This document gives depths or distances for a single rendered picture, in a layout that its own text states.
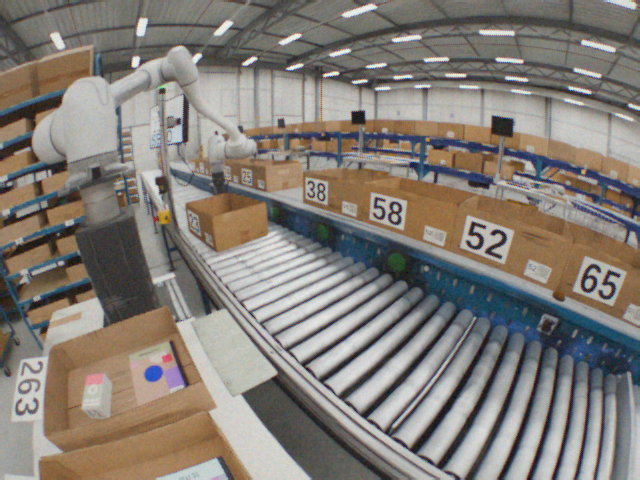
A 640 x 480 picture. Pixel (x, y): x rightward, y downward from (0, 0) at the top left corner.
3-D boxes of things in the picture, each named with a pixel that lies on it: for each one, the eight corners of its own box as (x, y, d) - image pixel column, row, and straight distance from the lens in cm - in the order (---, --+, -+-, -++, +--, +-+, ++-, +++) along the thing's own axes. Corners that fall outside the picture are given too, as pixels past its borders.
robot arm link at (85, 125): (86, 157, 67) (83, 66, 71) (53, 168, 83) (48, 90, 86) (129, 147, 78) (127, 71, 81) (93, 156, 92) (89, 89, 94)
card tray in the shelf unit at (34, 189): (-9, 216, 209) (-12, 200, 209) (8, 206, 235) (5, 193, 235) (35, 198, 190) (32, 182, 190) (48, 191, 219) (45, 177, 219)
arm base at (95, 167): (63, 191, 66) (58, 166, 66) (68, 183, 88) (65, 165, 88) (132, 170, 67) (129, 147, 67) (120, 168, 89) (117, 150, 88)
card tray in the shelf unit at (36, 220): (-1, 246, 211) (-6, 231, 210) (14, 232, 237) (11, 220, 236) (41, 230, 191) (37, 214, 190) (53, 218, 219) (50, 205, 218)
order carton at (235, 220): (188, 231, 151) (184, 203, 147) (232, 219, 161) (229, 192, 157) (217, 253, 116) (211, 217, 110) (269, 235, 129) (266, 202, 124)
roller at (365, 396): (336, 411, 60) (337, 400, 55) (443, 308, 92) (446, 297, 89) (352, 425, 58) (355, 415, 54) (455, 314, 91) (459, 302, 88)
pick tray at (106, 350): (68, 372, 85) (49, 346, 80) (179, 332, 77) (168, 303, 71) (73, 462, 68) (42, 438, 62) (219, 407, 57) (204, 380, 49)
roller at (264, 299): (237, 313, 86) (235, 301, 83) (347, 263, 111) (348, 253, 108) (244, 321, 82) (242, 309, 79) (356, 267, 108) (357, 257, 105)
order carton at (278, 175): (240, 185, 197) (239, 163, 195) (273, 180, 210) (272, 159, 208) (266, 193, 162) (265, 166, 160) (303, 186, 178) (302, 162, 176)
